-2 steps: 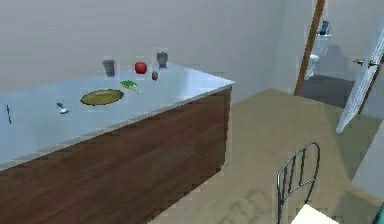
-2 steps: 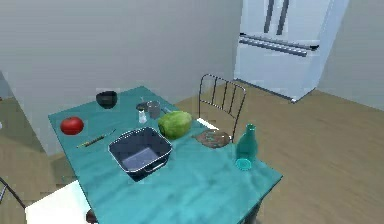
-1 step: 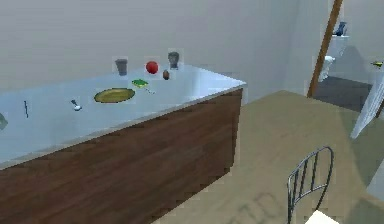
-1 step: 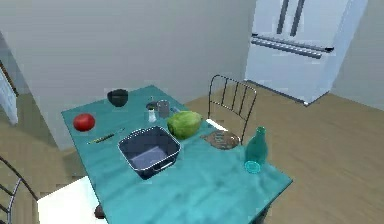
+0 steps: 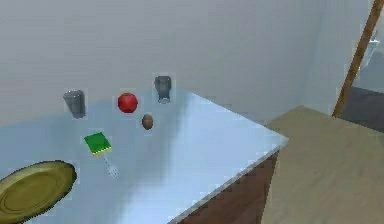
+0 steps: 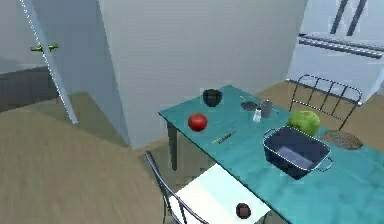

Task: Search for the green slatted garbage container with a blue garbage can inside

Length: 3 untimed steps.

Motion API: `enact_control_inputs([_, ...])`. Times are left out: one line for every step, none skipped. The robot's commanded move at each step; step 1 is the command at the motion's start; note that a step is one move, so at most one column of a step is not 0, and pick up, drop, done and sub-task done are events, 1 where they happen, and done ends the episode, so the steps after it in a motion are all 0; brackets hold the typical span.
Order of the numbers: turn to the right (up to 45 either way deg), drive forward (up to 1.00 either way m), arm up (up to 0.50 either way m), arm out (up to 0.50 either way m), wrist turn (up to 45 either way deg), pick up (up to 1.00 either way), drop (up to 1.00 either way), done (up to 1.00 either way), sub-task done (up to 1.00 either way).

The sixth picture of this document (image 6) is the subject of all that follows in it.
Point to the red tomato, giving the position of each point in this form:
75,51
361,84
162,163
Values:
197,122

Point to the black bowl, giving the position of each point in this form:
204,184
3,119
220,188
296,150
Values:
212,97

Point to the white salt shaker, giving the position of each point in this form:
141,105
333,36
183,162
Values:
257,115

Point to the grey cup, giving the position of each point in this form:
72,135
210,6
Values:
266,108

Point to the teal dining table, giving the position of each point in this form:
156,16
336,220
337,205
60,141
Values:
253,156

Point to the white seat metal chair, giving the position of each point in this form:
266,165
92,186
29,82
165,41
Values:
216,196

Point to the green lettuce head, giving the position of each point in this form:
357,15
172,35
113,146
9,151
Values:
305,122

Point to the grey room door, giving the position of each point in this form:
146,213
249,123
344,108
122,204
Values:
50,63

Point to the brown round trivet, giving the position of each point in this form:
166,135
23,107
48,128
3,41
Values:
343,138

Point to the white fridge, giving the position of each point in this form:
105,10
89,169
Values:
336,50

